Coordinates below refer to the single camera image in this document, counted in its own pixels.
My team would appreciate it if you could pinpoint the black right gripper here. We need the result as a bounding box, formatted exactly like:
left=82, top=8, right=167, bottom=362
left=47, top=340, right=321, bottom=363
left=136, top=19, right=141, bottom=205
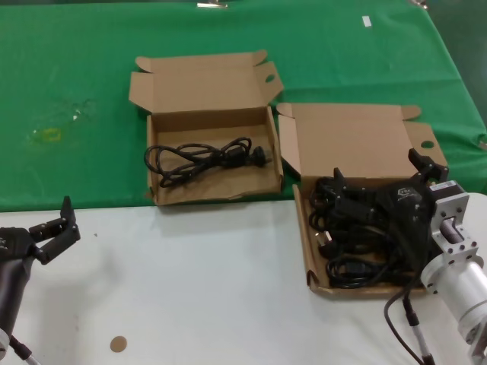
left=333, top=149, right=450, bottom=275

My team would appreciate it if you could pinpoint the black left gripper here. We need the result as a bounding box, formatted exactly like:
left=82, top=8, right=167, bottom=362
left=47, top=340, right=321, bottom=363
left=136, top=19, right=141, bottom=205
left=0, top=195, right=81, bottom=332

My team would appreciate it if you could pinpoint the cardboard box with intact rim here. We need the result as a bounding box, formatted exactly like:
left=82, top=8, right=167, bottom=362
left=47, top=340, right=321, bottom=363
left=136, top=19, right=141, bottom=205
left=276, top=101, right=450, bottom=301

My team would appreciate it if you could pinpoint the cardboard box with torn rim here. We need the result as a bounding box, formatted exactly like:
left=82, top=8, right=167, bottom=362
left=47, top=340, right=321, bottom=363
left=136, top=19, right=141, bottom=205
left=128, top=49, right=285, bottom=207

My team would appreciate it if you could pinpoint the clear tape scrap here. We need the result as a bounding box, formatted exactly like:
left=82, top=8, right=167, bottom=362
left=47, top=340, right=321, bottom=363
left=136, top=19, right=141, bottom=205
left=64, top=98, right=94, bottom=122

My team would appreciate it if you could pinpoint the green tablecloth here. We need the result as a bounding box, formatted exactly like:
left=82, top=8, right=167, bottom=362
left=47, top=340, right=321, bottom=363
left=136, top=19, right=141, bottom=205
left=0, top=2, right=487, bottom=212

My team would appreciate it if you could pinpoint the left arm cable silver connector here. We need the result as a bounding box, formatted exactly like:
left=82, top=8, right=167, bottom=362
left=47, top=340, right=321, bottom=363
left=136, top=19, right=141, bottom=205
left=9, top=334, right=39, bottom=365

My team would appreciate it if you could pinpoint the arm cable silver connector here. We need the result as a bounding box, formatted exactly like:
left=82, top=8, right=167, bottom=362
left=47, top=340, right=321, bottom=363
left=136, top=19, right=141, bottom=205
left=9, top=334, right=39, bottom=365
left=401, top=298, right=434, bottom=365

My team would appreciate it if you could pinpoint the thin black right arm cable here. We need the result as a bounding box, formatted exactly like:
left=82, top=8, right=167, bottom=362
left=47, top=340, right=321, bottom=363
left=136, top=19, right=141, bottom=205
left=383, top=279, right=425, bottom=365

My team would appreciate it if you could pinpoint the right arm cable silver connector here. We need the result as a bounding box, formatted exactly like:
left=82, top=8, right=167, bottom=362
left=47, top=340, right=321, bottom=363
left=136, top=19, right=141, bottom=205
left=401, top=298, right=434, bottom=365

